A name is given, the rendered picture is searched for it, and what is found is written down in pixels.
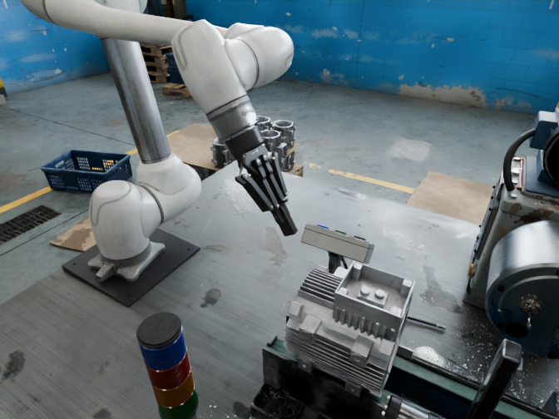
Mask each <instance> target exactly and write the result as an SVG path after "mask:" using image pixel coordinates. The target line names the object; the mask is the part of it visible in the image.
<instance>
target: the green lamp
mask: <svg viewBox="0 0 559 419"><path fill-rule="evenodd" d="M196 404H197V395H196V391H195V384H194V390H193V392H192V394H191V395H190V397H189V398H188V399H187V400H186V401H185V402H183V403H182V404H180V405H179V406H176V407H164V406H162V405H161V404H160V403H159V402H157V405H158V407H159V410H160V413H161V415H162V416H163V417H164V418H165V419H186V418H187V417H189V416H190V415H191V414H192V412H193V411H194V410H195V407H196Z"/></svg>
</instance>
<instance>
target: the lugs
mask: <svg viewBox="0 0 559 419"><path fill-rule="evenodd" d="M317 269H320V270H322V271H324V272H327V273H328V272H329V269H328V268H326V267H324V266H321V265H318V266H317ZM303 308H304V305H303V304H302V303H298V302H295V301H292V302H291V304H290V306H289V311H288V313H289V314H291V315H293V316H295V317H300V316H301V313H302V311H303ZM395 344H396V343H395V342H392V341H389V340H388V339H386V338H383V339H382V342H381V345H380V348H379V350H378V352H380V353H382V354H383V355H386V356H388V357H392V355H393V350H394V347H395ZM383 390H384V387H383V388H382V390H381V392H380V394H377V393H375V392H372V391H369V393H371V394H373V395H375V396H376V397H381V396H382V394H383Z"/></svg>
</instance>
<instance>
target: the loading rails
mask: <svg viewBox="0 0 559 419"><path fill-rule="evenodd" d="M262 353H263V375H264V383H267V384H269V385H271V386H272V387H274V388H276V389H278V390H280V391H282V392H283V393H285V394H286V395H288V396H290V397H292V398H294V399H296V400H298V401H300V402H302V403H303V404H304V406H305V407H307V408H308V409H310V410H312V411H314V412H316V413H318V412H321V413H323V414H325V415H326V416H327V417H330V418H332V419H383V417H382V416H381V414H382V412H386V411H385V410H384V406H388V401H387V400H386V399H387V396H390V397H391V395H396V396H398V397H401V398H402V399H403V401H405V402H407V403H409V404H411V405H413V406H415V407H417V408H420V409H422V410H424V411H426V412H432V413H434V414H436V415H438V416H440V417H441V419H464V418H465V416H466V415H467V412H468V410H469V408H470V406H471V405H472V402H473V400H474V398H475V396H476V394H477V391H478V389H479V387H480V386H481V383H480V382H477V381H474V380H472V379H471V378H468V377H465V376H463V375H461V374H458V373H456V372H453V371H451V370H448V369H446V368H445V367H441V366H439V365H437V364H435V363H432V362H429V361H427V360H425V359H422V358H420V357H417V356H415V355H413V349H412V348H408V347H406V346H404V345H402V344H399V346H398V351H397V353H396V356H395V359H394V361H393V366H392V368H391V371H390V373H389V376H388V380H387V382H386V384H385V386H384V390H383V394H382V396H381V397H376V396H375V395H373V394H371V393H369V391H370V390H369V389H367V388H365V389H364V392H361V394H360V396H359V397H356V396H355V395H353V394H351V393H349V392H346V391H345V390H344V387H345V382H344V381H342V380H340V379H338V378H337V377H334V376H332V375H330V374H328V373H327V372H324V371H322V370H319V369H318V370H316V369H313V371H312V372H311V373H309V372H306V371H305V370H303V369H300V368H298V357H294V356H292V355H290V354H288V353H287V350H285V346H284V342H283V341H281V340H279V339H277V335H276V334H274V333H273V335H272V336H271V338H270V339H269V341H268V342H267V346H263V347H262ZM410 361H411V362H410ZM490 419H559V416H558V415H556V414H554V413H551V412H549V411H546V410H544V409H541V408H540V407H536V406H534V405H532V404H530V403H528V402H524V401H523V400H520V399H518V398H515V397H513V396H510V395H508V394H506V393H504V394H503V396H502V398H501V400H500V402H499V403H498V404H497V407H496V409H495V410H494V412H493V414H492V416H491V417H490Z"/></svg>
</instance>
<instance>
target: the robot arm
mask: <svg viewBox="0 0 559 419"><path fill-rule="evenodd" d="M20 2H21V3H22V5H23V6H24V7H25V8H26V9H27V10H28V11H30V12H31V13H33V14H34V15H36V16H37V17H40V18H41V19H42V20H44V21H46V22H49V23H51V24H55V25H58V26H60V27H64V28H69V29H75V30H78V31H82V32H88V33H91V34H94V35H95V36H96V37H97V38H98V39H99V38H100V39H101V44H102V46H103V49H104V52H105V54H106V59H107V61H108V64H109V67H110V69H111V74H112V76H113V79H114V82H115V84H116V89H117V91H118V94H119V97H120V99H121V104H122V106H123V109H124V112H125V114H126V118H127V121H128V124H129V127H130V129H131V133H132V136H133V139H134V141H135V144H136V148H137V151H138V154H139V156H140V159H141V161H140V163H139V165H138V166H137V168H136V185H134V184H132V183H131V182H128V181H125V180H112V181H108V182H106V183H103V184H101V185H99V186H98V187H97V188H96V189H95V190H94V192H93V193H92V197H91V200H90V205H89V218H90V223H91V227H92V233H93V235H94V238H95V241H96V244H97V246H98V248H99V250H100V254H99V255H97V256H96V257H95V258H94V259H92V260H90V261H89V262H88V267H89V268H90V269H99V271H98V273H97V274H96V279H97V280H98V281H100V282H103V281H104V280H106V279H108V278H110V277H111V276H112V275H113V274H114V275H116V276H119V277H122V278H124V279H125V280H127V281H128V282H133V281H135V280H137V278H138V276H139V274H140V273H141V272H142V271H143V270H144V269H145V268H146V267H147V266H148V265H149V264H150V262H151V261H152V260H153V259H154V258H155V257H156V256H157V255H158V254H160V253H162V252H163V251H165V249H166V248H165V245H164V244H158V243H153V242H151V241H150V240H149V237H150V236H151V234H152V233H153V232H154V231H155V230H156V228H157V227H158V226H159V225H161V224H164V223H165V222H167V221H169V220H171V219H173V218H175V217H176V216H177V215H179V214H181V213H183V212H184V211H185V210H187V209H188V208H190V207H191V206H192V205H193V204H194V203H195V201H196V200H197V198H198V197H199V195H200V192H201V181H200V177H199V176H198V174H197V173H196V171H195V170H194V169H193V168H191V167H190V166H188V165H186V164H184V163H183V162H182V160H181V158H180V157H179V156H178V155H175V154H174V153H171V150H170V147H169V144H168V140H167V138H166V133H165V130H164V126H163V124H162V121H161V116H160V112H159V110H158V106H157V104H156V99H155V96H154V92H153V90H152V87H151V82H150V78H149V76H148V72H147V69H146V64H145V62H144V58H143V56H142V52H141V48H140V44H139V42H145V43H154V44H161V45H169V46H172V51H173V54H174V58H175V60H176V65H177V67H178V69H179V72H180V74H181V77H182V79H183V81H184V83H185V84H186V87H187V89H188V91H189V93H190V94H191V96H192V97H193V99H194V101H195V103H196V104H197V105H198V106H199V107H200V108H201V109H202V110H203V112H204V113H205V115H206V116H207V120H208V121H209V122H210V124H211V126H212V128H213V130H214V132H215V133H216V135H217V137H218V139H219V140H223V139H225V138H226V141H225V145H226V147H227V149H228V151H229V152H230V155H231V156H232V157H234V158H236V159H237V162H238V167H239V169H240V173H239V175H237V176H236V177H235V181H236V182H237V183H239V184H240V185H242V186H243V187H244V189H245V190H246V191H247V193H248V194H249V195H250V197H251V198H252V199H253V201H254V202H255V203H256V204H257V205H258V207H259V208H260V209H261V211H262V212H265V211H270V212H271V214H272V215H273V217H274V218H275V222H276V223H277V224H278V225H279V227H280V229H281V231H282V233H283V235H284V236H289V235H294V234H296V233H297V232H298V230H297V228H296V226H295V224H294V221H293V220H292V218H291V216H290V212H289V210H288V208H287V206H286V204H285V202H288V198H287V199H286V198H285V197H286V196H288V191H287V189H286V186H285V182H284V178H283V176H282V173H281V170H280V165H279V162H278V154H277V152H273V153H270V152H268V151H267V149H266V148H265V147H264V146H263V144H264V142H265V138H264V137H263V135H262V133H261V131H260V128H259V127H258V126H255V125H254V123H256V122H257V121H258V120H259V118H258V116H257V115H256V113H255V110H254V108H253V106H252V105H251V103H250V99H249V97H248V96H247V94H246V91H248V90H249V89H252V88H257V87H260V86H263V85H266V84H268V83H270V82H272V81H274V80H275V79H277V78H279V77H280V76H282V75H283V74H284V73H285V72H286V71H287V70H288V69H289V67H290V65H291V63H292V59H293V55H294V45H293V43H292V40H291V38H290V37H289V35H288V34H287V33H286V32H284V31H282V30H280V29H278V28H276V27H264V26H257V25H248V24H242V23H236V24H233V25H232V26H230V27H229V28H223V27H217V26H212V25H211V24H210V23H208V22H207V21H206V20H200V21H196V22H189V21H184V20H178V19H173V18H168V17H158V16H152V15H147V14H142V13H143V12H144V11H145V8H146V4H147V0H20ZM281 191H282V192H281Z"/></svg>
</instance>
